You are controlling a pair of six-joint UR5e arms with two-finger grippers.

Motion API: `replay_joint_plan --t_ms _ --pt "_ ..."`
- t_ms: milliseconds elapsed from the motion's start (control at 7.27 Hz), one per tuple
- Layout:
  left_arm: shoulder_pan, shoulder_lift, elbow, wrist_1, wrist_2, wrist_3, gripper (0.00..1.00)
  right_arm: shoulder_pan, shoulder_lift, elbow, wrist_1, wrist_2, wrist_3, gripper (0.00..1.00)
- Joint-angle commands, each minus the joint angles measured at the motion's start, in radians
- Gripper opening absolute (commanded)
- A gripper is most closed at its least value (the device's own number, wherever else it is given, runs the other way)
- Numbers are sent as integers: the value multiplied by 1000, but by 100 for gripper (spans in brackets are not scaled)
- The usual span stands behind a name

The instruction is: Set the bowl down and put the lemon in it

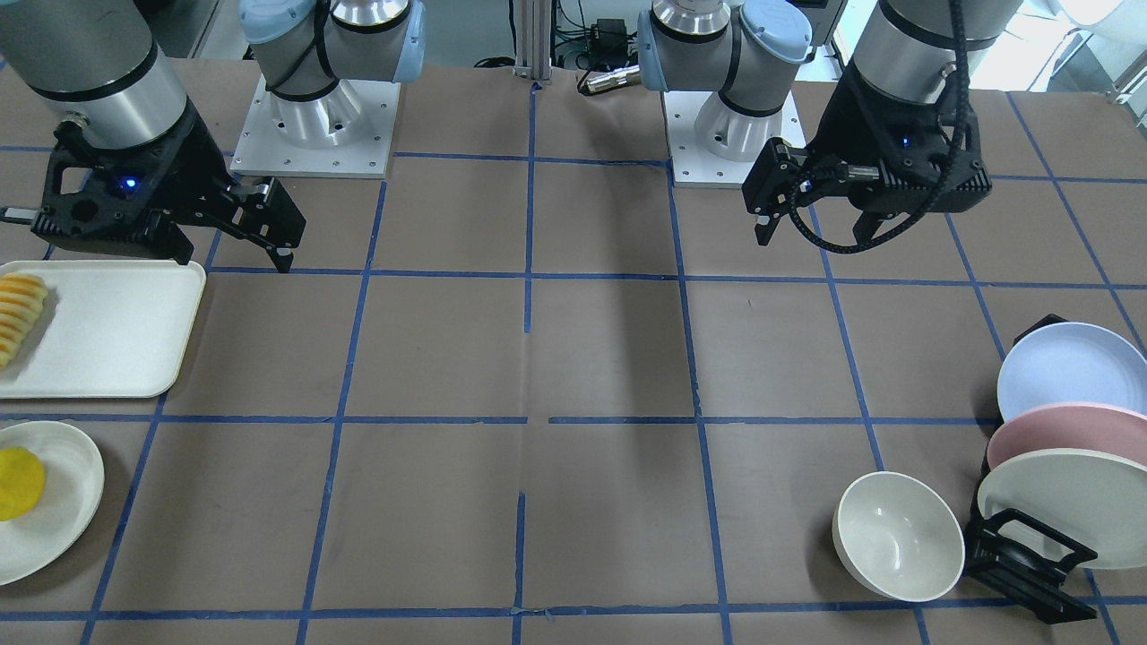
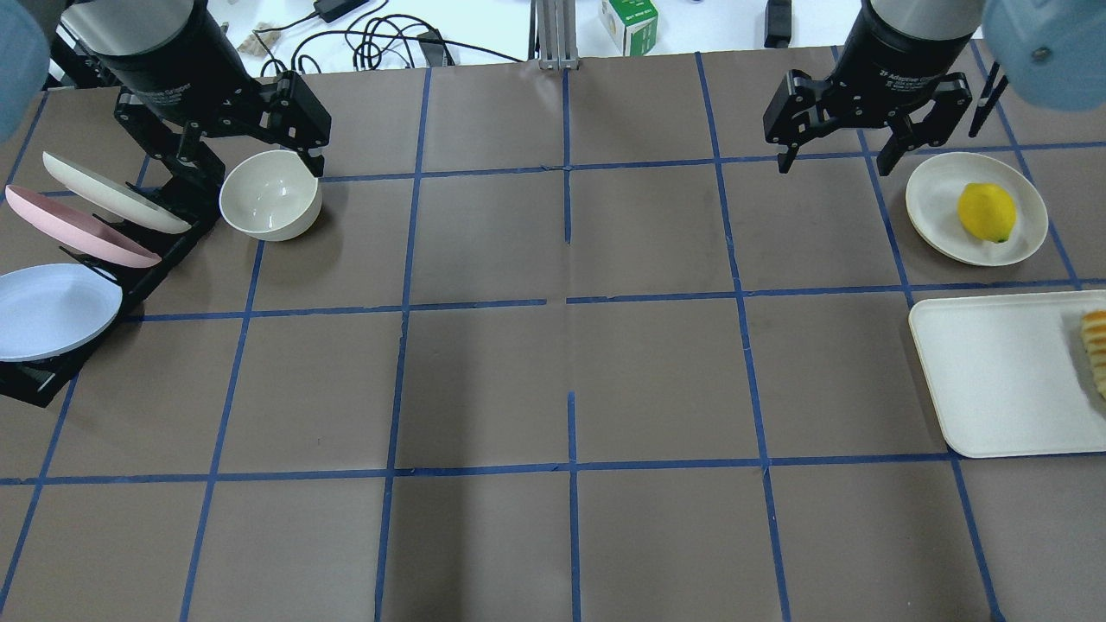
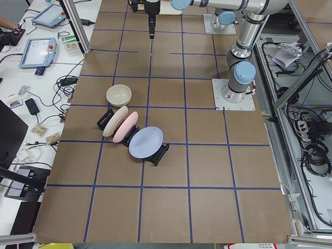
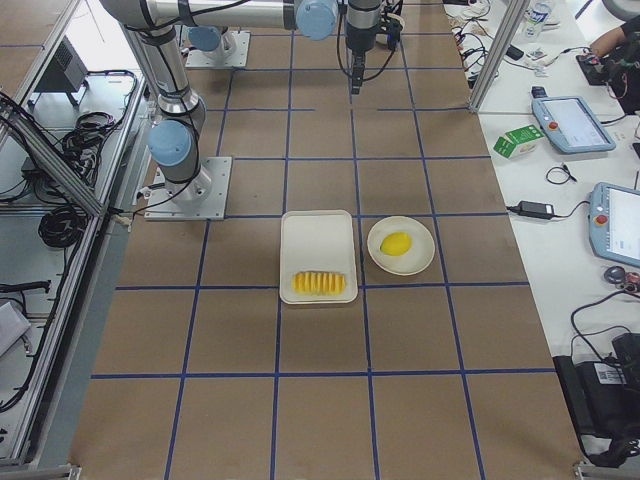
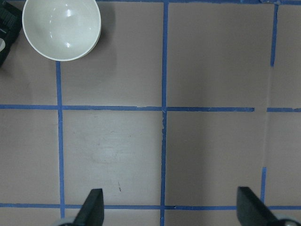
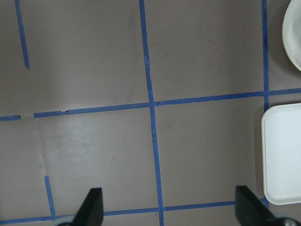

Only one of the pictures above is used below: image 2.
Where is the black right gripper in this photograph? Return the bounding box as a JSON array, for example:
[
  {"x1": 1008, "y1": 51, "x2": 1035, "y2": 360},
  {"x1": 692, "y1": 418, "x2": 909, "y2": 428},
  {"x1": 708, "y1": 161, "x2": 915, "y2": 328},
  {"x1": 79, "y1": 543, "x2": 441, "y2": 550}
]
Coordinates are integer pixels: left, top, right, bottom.
[{"x1": 764, "y1": 1, "x2": 973, "y2": 177}]

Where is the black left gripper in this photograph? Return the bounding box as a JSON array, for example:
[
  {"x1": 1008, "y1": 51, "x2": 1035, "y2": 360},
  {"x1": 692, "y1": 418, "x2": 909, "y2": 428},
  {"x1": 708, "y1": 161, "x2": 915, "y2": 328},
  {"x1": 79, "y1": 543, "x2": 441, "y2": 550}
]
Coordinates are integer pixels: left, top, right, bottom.
[{"x1": 60, "y1": 1, "x2": 332, "y2": 212}]

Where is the cream ceramic bowl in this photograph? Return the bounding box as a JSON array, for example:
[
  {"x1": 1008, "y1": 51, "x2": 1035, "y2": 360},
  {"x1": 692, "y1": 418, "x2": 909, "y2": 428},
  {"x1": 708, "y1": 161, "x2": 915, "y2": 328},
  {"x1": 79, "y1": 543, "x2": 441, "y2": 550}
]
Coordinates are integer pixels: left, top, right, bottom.
[{"x1": 219, "y1": 149, "x2": 321, "y2": 243}]

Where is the yellow lemon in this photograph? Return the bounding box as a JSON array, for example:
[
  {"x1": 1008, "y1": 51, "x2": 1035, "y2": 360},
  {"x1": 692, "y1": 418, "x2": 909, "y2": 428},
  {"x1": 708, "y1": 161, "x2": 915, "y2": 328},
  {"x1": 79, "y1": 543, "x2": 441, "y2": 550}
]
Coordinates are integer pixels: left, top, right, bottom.
[{"x1": 957, "y1": 182, "x2": 1018, "y2": 243}]

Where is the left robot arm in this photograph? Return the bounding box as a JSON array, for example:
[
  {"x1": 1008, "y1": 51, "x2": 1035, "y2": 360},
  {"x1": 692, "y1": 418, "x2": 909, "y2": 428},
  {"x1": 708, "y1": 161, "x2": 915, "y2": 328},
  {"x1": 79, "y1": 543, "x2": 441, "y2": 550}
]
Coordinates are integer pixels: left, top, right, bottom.
[{"x1": 1, "y1": 1, "x2": 332, "y2": 193}]

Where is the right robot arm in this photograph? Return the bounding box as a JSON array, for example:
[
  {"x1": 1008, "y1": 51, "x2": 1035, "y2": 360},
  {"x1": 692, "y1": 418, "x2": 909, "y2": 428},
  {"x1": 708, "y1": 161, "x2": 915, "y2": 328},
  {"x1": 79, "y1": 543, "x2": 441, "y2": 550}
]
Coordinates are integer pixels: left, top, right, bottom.
[{"x1": 762, "y1": 1, "x2": 1105, "y2": 176}]

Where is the black dish rack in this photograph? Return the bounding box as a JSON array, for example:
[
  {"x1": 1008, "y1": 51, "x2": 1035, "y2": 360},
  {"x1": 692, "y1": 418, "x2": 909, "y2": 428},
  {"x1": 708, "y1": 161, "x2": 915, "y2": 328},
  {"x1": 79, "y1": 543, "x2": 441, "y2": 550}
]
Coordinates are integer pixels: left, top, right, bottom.
[{"x1": 1, "y1": 182, "x2": 219, "y2": 407}]

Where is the cream round plate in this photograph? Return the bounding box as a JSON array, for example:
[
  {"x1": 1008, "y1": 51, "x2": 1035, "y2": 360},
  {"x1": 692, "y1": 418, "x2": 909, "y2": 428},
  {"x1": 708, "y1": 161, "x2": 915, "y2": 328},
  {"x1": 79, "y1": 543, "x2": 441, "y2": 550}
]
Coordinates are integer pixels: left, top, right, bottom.
[{"x1": 906, "y1": 152, "x2": 1048, "y2": 267}]

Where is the black device on table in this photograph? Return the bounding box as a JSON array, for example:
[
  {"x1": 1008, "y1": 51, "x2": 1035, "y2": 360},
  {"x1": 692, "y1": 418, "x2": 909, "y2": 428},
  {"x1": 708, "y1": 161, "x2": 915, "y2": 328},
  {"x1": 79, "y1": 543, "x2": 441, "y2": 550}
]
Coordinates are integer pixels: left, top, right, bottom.
[{"x1": 763, "y1": 0, "x2": 793, "y2": 48}]

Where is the cream plate in rack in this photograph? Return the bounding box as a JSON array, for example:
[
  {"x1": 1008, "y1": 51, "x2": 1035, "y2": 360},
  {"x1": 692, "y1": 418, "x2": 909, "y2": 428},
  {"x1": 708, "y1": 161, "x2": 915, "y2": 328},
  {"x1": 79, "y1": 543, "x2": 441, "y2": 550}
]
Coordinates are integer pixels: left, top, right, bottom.
[{"x1": 41, "y1": 152, "x2": 191, "y2": 235}]

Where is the black power adapter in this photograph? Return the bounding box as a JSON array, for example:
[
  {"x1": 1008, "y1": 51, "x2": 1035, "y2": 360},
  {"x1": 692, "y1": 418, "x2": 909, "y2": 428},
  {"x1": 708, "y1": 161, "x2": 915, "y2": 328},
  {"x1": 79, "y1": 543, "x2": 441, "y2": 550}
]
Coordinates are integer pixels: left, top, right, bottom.
[{"x1": 313, "y1": 0, "x2": 371, "y2": 23}]

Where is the pink plate in rack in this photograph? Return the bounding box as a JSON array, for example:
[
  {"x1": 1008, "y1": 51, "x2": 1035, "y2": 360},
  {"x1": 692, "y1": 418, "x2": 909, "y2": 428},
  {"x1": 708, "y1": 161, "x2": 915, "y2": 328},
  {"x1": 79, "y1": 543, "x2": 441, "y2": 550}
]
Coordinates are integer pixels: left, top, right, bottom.
[{"x1": 4, "y1": 185, "x2": 161, "y2": 269}]

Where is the green white carton box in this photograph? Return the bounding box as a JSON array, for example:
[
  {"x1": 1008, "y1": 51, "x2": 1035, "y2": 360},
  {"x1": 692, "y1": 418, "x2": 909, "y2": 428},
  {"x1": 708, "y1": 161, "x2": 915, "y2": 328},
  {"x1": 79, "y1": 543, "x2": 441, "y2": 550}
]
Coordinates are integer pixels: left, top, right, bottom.
[{"x1": 599, "y1": 1, "x2": 659, "y2": 56}]

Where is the light blue plate in rack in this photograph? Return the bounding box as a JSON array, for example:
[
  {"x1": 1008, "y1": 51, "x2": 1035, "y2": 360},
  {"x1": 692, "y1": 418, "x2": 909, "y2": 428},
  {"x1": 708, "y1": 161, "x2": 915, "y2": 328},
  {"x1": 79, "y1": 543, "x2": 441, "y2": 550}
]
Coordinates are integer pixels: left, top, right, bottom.
[{"x1": 1, "y1": 263, "x2": 123, "y2": 363}]

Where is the cream rectangular tray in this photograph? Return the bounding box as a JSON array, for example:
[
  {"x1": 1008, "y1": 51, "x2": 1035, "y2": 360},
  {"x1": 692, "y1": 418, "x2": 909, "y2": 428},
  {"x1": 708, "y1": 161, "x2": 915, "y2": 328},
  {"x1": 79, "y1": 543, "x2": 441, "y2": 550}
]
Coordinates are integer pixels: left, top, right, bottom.
[{"x1": 908, "y1": 290, "x2": 1105, "y2": 458}]

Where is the sliced yellow fruit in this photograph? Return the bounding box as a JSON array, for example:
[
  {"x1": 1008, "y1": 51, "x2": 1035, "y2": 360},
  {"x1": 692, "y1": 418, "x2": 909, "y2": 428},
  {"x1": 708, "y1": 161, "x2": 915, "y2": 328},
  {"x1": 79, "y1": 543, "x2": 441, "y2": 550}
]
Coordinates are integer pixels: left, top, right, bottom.
[{"x1": 1081, "y1": 308, "x2": 1106, "y2": 400}]

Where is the black cable bundle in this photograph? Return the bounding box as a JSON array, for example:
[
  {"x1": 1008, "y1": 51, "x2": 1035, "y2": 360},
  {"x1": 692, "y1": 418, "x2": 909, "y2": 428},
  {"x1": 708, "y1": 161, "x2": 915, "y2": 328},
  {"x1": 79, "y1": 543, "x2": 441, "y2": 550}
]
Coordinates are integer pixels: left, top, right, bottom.
[{"x1": 255, "y1": 0, "x2": 524, "y2": 77}]

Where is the aluminium frame post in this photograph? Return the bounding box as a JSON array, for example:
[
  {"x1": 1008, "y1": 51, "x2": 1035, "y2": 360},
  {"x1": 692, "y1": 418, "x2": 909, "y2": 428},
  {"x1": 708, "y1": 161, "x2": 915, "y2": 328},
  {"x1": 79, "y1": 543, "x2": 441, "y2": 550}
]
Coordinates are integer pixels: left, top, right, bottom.
[{"x1": 528, "y1": 1, "x2": 578, "y2": 70}]

